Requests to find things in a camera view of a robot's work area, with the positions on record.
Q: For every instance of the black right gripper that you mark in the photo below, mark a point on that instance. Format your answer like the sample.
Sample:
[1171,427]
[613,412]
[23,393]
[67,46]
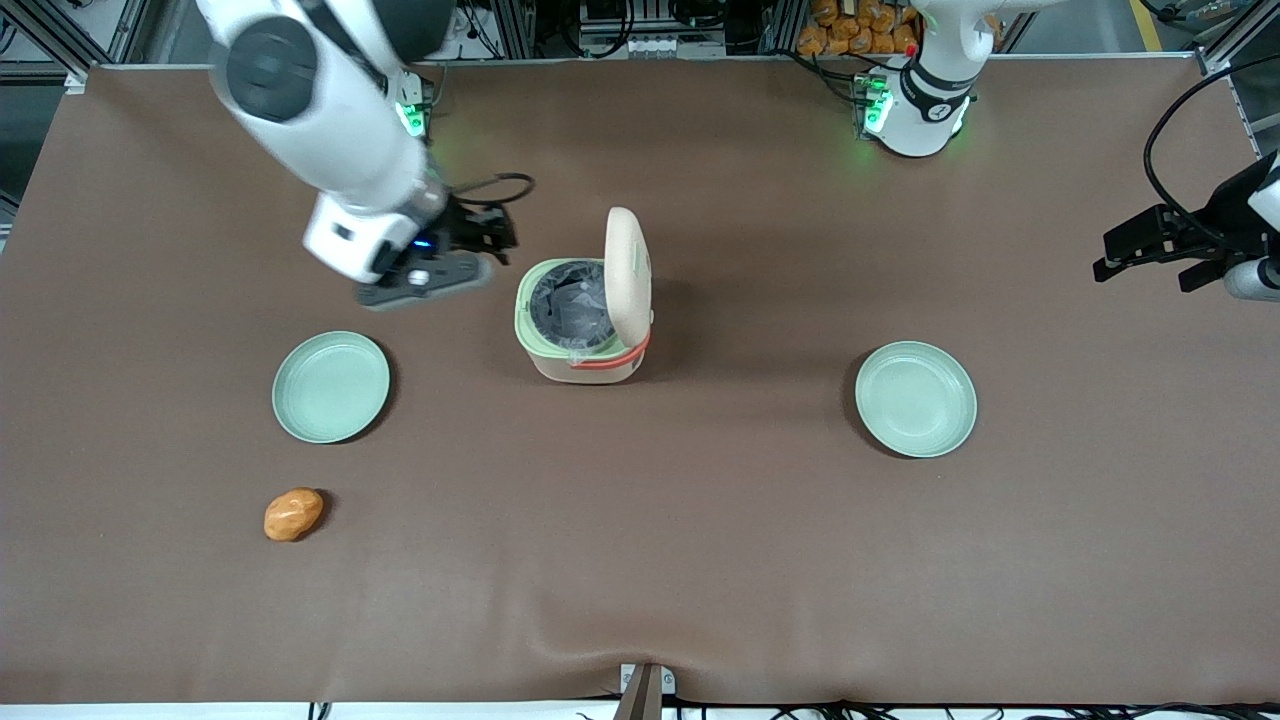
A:
[466,229]

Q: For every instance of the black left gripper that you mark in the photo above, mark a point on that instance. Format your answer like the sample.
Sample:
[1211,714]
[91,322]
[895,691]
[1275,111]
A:
[1219,214]

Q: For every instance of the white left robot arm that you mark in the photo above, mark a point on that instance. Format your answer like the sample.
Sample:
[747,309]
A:
[930,95]

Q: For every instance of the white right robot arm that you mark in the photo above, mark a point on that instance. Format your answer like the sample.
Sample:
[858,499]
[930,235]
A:
[340,130]

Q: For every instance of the pale green round plate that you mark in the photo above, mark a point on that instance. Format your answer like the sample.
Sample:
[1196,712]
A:
[915,399]
[331,387]

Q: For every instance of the white terminal block device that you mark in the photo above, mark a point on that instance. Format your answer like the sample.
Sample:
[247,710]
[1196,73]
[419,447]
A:
[650,44]

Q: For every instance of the orange-brown bread roll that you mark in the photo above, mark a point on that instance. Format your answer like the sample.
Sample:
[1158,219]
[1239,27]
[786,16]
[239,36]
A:
[293,514]

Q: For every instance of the brown table mat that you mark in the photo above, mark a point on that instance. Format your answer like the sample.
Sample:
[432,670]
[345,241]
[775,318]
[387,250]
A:
[640,560]

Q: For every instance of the bag of orange breads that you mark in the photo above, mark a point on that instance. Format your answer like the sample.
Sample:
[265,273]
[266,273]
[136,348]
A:
[850,30]

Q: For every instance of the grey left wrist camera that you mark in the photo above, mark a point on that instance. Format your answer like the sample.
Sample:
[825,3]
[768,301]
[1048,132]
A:
[1255,280]

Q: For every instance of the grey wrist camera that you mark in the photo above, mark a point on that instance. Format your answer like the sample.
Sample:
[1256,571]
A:
[425,282]
[1255,280]

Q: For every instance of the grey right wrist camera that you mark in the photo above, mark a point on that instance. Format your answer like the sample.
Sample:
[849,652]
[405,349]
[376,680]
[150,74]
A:
[425,282]

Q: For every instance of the grey metal camera bracket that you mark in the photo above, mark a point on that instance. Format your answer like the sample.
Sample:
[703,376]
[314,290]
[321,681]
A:
[645,690]

